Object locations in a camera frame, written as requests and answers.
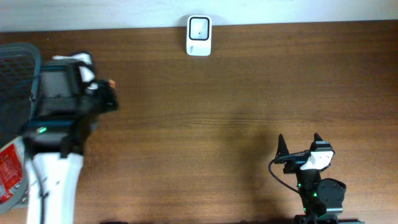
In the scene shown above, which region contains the red snack bag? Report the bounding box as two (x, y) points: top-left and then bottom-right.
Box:
(1, 144), (23, 203)

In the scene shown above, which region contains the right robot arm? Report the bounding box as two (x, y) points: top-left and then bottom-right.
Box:
(270, 133), (346, 223)

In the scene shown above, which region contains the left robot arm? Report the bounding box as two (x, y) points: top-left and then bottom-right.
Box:
(21, 58), (119, 223)

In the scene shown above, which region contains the orange tissue pack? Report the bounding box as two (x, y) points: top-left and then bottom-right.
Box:
(108, 80), (116, 89)

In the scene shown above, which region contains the grey plastic mesh basket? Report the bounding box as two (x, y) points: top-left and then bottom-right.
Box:
(1, 43), (42, 213)

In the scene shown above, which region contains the white barcode scanner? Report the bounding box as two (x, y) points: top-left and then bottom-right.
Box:
(186, 15), (213, 57)

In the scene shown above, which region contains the right black cable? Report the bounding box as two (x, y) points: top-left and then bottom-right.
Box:
(268, 151), (312, 195)

